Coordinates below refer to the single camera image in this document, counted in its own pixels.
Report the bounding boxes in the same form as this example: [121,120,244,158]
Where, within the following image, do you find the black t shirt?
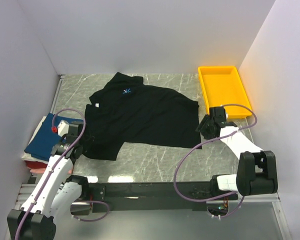
[81,72,201,161]

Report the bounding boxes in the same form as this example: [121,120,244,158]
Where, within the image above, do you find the aluminium rail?
[15,184,281,206]

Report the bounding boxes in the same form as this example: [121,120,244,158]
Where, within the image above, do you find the yellow plastic bin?
[198,66,251,114]

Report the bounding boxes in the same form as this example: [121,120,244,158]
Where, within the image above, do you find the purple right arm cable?
[173,103,259,219]

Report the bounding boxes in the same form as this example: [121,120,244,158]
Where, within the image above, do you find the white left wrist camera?
[51,120,70,137]

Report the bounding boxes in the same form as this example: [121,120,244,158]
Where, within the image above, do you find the folded blue t shirt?
[24,113,83,163]

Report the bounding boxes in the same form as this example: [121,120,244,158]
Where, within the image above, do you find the folded white t shirt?
[21,115,46,163]

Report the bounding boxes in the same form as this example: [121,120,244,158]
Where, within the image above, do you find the folded red t shirt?
[24,160,48,170]

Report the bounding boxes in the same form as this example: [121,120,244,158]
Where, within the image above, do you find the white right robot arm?
[196,104,278,200]

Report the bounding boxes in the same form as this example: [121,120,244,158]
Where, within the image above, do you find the black base crossbar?
[77,181,229,211]

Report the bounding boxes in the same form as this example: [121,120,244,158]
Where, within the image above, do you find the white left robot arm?
[7,121,90,240]

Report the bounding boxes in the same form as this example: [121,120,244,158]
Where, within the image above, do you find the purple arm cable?
[173,103,259,219]
[13,108,111,240]

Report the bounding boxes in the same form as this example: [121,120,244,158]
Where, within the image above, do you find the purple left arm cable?
[13,108,111,240]

